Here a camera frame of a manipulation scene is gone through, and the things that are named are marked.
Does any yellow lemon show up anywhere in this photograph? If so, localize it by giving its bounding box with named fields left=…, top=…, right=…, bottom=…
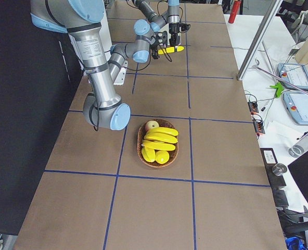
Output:
left=155, top=151, right=170, bottom=165

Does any red cylinder bottle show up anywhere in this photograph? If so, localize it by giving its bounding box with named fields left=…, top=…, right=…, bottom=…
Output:
left=228, top=0, right=242, bottom=24

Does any aluminium frame post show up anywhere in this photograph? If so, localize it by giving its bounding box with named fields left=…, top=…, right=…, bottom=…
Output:
left=237, top=0, right=283, bottom=81

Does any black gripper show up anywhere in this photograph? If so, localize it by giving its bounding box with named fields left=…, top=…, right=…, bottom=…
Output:
left=150, top=31, right=174, bottom=59
left=169, top=22, right=179, bottom=46

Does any metal reacher grabber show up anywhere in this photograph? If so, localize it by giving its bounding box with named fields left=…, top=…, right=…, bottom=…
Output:
left=253, top=63, right=308, bottom=95

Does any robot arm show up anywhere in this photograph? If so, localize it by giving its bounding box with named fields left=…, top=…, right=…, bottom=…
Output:
left=30, top=1, right=179, bottom=130
left=132, top=0, right=180, bottom=47

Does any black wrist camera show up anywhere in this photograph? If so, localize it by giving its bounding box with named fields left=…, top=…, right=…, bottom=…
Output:
left=179, top=23, right=191, bottom=33

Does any clear water bottle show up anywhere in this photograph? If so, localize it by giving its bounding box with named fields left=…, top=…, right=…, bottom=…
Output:
left=288, top=131, right=308, bottom=158

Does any near teach pendant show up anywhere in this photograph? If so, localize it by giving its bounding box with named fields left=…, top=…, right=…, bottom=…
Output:
left=283, top=91, right=308, bottom=126

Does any teach pendant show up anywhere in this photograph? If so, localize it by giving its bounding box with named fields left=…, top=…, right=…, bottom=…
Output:
left=277, top=62, right=308, bottom=91
left=283, top=91, right=308, bottom=126

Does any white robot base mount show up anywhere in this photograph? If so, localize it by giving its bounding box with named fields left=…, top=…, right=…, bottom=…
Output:
left=114, top=67, right=126, bottom=85

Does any yellow starfruit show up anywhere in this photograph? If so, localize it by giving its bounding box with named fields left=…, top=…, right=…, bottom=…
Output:
left=141, top=147, right=156, bottom=163

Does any far teach pendant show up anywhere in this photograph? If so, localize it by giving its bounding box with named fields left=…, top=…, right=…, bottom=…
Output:
left=277, top=62, right=308, bottom=91

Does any pink green apple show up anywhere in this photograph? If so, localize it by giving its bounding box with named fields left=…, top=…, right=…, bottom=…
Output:
left=145, top=120, right=160, bottom=131

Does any yellow banana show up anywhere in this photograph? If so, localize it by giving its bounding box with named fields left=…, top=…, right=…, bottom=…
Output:
left=146, top=127, right=179, bottom=136
left=142, top=140, right=176, bottom=151
left=144, top=133, right=178, bottom=144
left=158, top=46, right=185, bottom=55

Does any white bear tray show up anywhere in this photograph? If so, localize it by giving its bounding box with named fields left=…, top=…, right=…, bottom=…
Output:
left=171, top=33, right=181, bottom=46

